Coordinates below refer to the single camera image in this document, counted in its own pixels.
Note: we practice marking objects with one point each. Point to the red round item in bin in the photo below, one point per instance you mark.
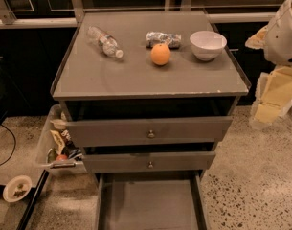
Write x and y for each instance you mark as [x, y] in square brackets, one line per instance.
[61, 157]

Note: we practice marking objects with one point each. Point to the grey bottom drawer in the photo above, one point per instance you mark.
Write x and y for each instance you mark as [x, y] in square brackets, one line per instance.
[150, 201]

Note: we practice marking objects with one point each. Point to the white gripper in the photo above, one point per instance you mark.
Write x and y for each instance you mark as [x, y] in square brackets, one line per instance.
[283, 39]

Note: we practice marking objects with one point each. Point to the yellow snack packet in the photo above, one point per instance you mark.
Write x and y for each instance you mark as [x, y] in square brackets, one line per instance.
[59, 141]

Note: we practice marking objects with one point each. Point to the grey drawer cabinet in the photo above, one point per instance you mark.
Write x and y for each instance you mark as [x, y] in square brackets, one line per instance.
[91, 86]

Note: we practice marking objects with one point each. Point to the grey middle drawer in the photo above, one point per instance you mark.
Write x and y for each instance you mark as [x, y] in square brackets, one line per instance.
[149, 162]

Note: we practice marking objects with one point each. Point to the clear plastic water bottle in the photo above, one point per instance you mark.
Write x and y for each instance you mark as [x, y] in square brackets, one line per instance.
[106, 43]

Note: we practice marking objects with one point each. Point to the grey top drawer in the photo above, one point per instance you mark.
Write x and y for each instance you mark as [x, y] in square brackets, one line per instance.
[103, 133]

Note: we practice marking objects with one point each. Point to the white ceramic bowl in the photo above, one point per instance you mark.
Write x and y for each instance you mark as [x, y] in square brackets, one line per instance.
[207, 45]

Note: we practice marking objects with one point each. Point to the grey drawer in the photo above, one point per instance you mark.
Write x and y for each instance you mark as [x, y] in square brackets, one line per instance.
[149, 162]
[103, 133]
[150, 201]

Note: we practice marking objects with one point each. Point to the clear plastic storage bin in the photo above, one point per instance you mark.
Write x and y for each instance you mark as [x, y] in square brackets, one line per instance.
[45, 147]

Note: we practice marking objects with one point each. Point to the crumpled silver snack bag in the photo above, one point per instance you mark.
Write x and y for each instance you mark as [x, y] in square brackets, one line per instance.
[172, 40]

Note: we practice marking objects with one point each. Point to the metal railing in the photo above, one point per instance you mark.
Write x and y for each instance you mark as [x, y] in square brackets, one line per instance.
[69, 13]

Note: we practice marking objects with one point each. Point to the orange fruit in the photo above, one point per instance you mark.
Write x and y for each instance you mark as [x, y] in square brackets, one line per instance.
[160, 54]

